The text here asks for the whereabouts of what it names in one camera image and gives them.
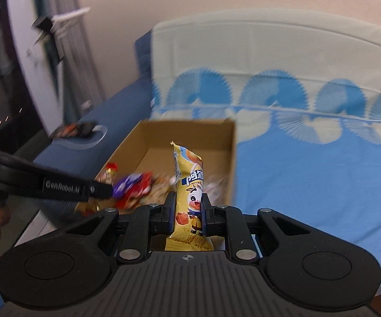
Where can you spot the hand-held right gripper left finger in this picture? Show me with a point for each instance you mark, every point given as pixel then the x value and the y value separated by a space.
pixel 172 213

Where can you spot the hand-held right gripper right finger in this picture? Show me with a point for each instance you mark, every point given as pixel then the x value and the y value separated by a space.
pixel 205 213

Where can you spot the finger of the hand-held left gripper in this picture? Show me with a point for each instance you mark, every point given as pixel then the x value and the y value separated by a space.
pixel 61 185

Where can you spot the yellow snack packet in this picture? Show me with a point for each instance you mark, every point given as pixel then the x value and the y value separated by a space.
pixel 190 178

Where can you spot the brown cardboard box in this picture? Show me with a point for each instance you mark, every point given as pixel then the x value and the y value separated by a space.
pixel 190 132

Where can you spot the clear mixed nut packet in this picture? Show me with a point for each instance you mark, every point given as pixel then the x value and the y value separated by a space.
pixel 161 191

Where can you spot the clear candy bag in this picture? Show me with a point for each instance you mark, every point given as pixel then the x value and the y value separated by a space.
pixel 217 188

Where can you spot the red glossy snack packet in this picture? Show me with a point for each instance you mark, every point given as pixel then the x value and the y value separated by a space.
pixel 144 185

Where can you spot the brown red candy bar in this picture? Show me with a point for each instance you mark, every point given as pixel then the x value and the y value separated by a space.
pixel 111 169

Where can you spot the black smartphone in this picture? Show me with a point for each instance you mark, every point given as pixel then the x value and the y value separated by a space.
pixel 74 130

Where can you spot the white plastic clip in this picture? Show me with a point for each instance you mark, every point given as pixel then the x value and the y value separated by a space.
pixel 87 106

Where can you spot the dark blue quilt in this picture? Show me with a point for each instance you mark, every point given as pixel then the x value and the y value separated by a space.
pixel 124 105

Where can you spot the blue white printed blanket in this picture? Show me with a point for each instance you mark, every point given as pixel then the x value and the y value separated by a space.
pixel 309 188

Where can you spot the white framed window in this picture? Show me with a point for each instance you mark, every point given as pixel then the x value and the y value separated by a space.
pixel 21 56

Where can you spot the gooseneck phone holder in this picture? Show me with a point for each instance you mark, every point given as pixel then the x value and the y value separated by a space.
pixel 45 24

